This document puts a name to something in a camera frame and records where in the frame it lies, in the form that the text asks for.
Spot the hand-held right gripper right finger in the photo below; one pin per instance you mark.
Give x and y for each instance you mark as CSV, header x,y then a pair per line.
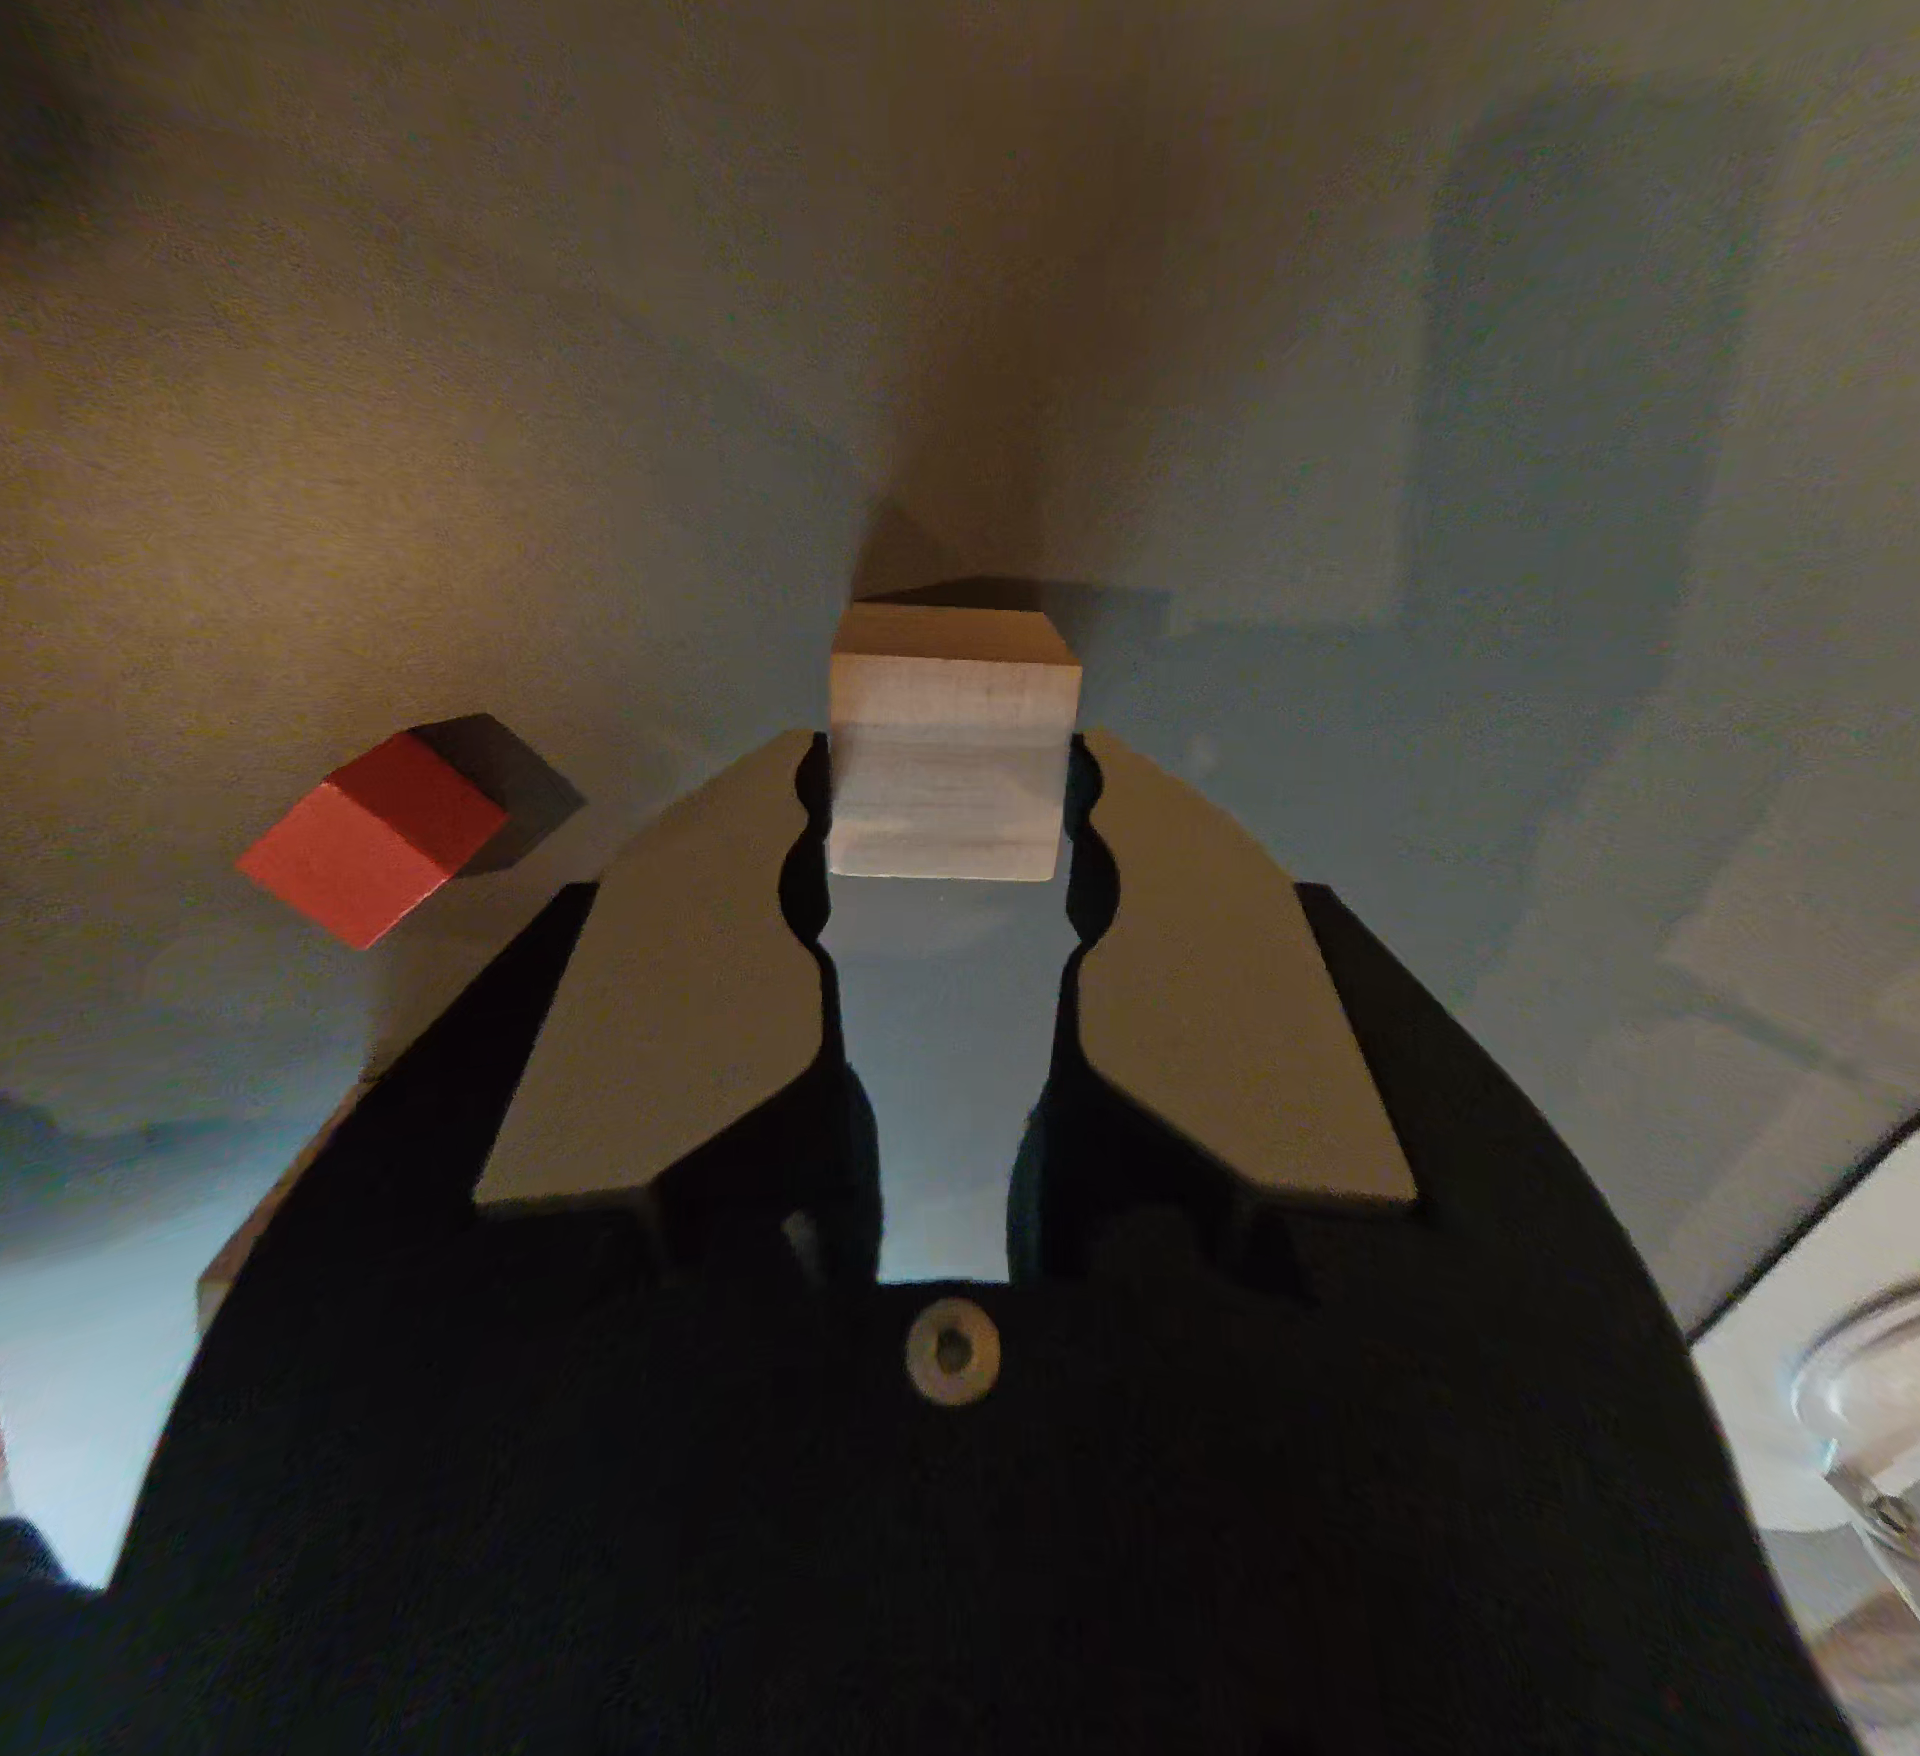
x,y
1231,1023

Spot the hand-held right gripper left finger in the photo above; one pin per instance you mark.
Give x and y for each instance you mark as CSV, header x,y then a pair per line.
x,y
660,1036

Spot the small red cube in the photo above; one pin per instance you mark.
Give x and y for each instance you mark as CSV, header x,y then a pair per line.
x,y
367,843

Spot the medium wooden cube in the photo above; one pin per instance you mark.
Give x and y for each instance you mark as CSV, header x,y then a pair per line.
x,y
952,753

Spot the large wooden cube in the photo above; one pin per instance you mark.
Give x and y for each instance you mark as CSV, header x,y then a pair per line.
x,y
270,1217

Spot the white document stand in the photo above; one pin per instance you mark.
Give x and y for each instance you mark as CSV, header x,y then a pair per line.
x,y
1831,1397

